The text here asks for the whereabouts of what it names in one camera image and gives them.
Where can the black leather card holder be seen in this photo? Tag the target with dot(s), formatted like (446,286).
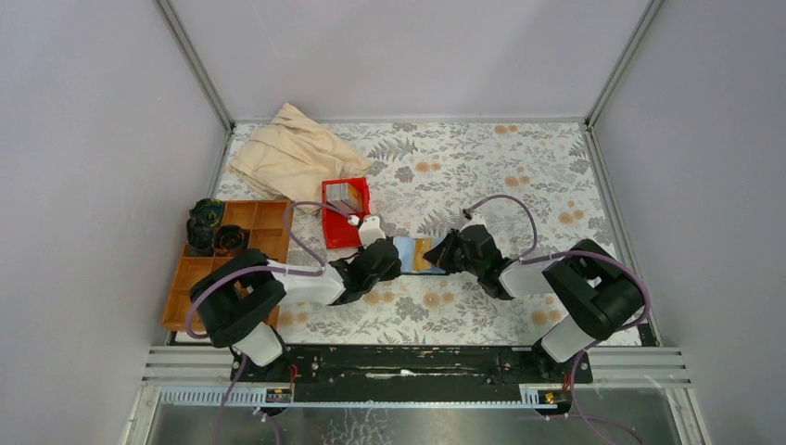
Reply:
(411,254)

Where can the dark green rolled cloth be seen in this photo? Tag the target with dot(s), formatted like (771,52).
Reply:
(207,212)

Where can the stack of credit cards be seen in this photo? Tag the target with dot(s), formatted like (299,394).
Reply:
(344,196)

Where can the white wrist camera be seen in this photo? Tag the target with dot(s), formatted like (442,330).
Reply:
(370,228)
(474,219)

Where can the orange credit card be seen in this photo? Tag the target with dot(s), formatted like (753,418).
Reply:
(419,263)

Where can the floral patterned table mat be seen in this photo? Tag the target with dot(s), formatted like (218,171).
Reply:
(534,186)

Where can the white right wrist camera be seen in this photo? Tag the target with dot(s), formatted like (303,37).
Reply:
(474,219)

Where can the wooden compartment tray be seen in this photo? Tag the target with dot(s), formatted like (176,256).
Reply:
(266,221)

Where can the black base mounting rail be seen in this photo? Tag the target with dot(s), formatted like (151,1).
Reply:
(357,373)

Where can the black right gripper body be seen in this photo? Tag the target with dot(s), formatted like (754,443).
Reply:
(452,258)

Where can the dark floral rolled cloth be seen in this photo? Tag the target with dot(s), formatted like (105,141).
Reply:
(199,239)

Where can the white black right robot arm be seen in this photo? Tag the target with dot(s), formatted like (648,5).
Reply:
(600,294)

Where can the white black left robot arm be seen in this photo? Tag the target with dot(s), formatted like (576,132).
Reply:
(234,301)

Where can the beige folded cloth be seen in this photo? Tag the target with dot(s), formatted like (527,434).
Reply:
(291,157)

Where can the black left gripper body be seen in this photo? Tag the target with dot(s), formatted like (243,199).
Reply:
(390,273)

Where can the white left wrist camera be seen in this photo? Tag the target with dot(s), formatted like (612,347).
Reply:
(370,228)

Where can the red plastic bin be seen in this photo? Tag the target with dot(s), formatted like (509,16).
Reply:
(336,230)

